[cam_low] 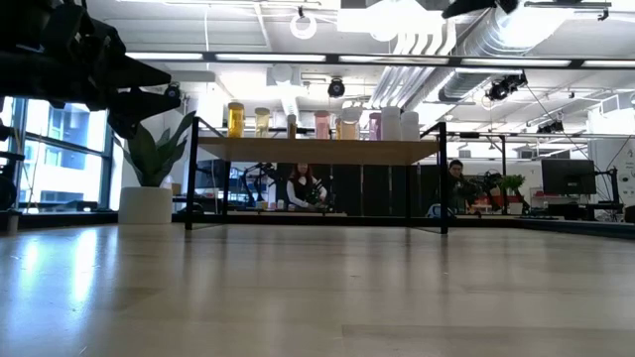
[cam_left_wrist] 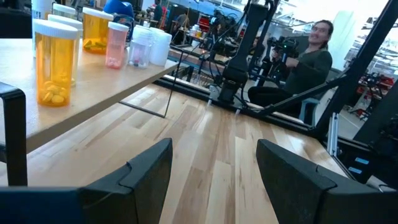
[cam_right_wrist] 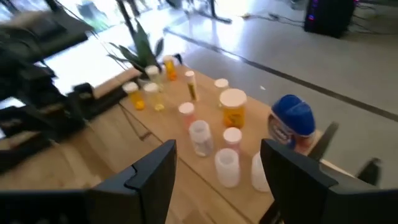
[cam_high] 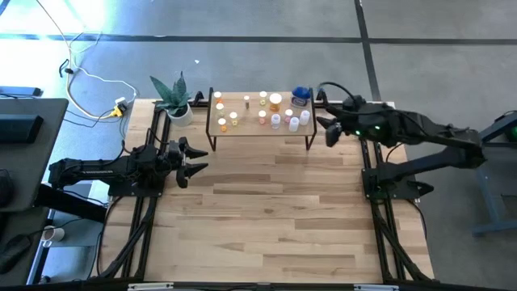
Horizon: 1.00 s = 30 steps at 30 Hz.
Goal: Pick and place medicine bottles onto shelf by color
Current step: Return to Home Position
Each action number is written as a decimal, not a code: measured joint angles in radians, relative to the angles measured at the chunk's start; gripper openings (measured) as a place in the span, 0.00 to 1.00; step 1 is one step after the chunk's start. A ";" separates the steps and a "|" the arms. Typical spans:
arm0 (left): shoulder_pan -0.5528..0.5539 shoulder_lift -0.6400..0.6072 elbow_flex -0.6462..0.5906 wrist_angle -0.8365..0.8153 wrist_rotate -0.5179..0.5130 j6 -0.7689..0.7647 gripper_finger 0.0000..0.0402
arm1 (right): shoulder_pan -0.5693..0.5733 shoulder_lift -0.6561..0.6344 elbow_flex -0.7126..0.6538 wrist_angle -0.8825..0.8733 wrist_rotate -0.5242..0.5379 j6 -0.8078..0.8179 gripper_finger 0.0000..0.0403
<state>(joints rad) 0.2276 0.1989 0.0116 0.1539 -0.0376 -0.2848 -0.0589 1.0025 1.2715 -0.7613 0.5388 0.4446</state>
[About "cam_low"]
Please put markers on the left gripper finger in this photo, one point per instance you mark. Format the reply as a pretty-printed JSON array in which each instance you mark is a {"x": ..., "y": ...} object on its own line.
[
  {"x": 136, "y": 77},
  {"x": 134, "y": 109}
]

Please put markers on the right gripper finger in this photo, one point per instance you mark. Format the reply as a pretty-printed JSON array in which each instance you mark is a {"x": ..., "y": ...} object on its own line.
[{"x": 481, "y": 5}]

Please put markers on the small brown medicine bottle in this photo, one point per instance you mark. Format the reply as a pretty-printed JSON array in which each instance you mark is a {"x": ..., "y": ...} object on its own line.
[{"x": 292, "y": 129}]

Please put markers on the clear bottle ribbed white cap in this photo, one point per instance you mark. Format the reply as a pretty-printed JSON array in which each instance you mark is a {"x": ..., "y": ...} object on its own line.
[{"x": 352, "y": 115}]

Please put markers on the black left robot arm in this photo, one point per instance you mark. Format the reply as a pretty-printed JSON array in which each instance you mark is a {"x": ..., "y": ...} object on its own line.
[{"x": 20, "y": 59}]

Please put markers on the wooden shelf black metal legs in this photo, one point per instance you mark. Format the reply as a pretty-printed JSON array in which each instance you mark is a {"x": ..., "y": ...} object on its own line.
[{"x": 317, "y": 151}]

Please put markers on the black ceiling spotlight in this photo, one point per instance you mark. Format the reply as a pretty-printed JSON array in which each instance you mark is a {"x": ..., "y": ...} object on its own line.
[
  {"x": 336, "y": 87},
  {"x": 173, "y": 90},
  {"x": 501, "y": 89}
]

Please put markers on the white ceiling pipes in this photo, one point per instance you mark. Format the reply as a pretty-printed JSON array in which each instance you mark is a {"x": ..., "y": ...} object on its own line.
[{"x": 412, "y": 64}]

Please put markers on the green plant white pot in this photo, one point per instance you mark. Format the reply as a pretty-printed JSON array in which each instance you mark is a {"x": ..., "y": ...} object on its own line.
[{"x": 145, "y": 205}]

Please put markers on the long ceiling light bar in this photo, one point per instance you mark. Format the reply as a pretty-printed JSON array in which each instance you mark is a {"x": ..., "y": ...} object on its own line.
[{"x": 268, "y": 57}]

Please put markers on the black curved object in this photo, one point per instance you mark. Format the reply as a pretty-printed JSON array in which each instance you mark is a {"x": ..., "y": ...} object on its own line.
[{"x": 6, "y": 191}]

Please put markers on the small green potted plant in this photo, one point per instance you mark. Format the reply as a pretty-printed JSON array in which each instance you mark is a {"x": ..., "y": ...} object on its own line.
[{"x": 513, "y": 182}]

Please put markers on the person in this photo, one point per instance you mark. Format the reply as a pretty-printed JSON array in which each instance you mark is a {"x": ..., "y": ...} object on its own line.
[
  {"x": 455, "y": 186},
  {"x": 300, "y": 191}
]

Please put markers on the black computer monitor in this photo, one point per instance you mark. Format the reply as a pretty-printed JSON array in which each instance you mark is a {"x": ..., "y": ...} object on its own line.
[{"x": 568, "y": 176}]

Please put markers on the silver ventilation duct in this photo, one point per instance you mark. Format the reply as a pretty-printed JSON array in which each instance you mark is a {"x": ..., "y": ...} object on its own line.
[{"x": 476, "y": 69}]

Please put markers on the black window frame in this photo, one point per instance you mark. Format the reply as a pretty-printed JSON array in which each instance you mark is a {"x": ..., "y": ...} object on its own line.
[{"x": 20, "y": 163}]

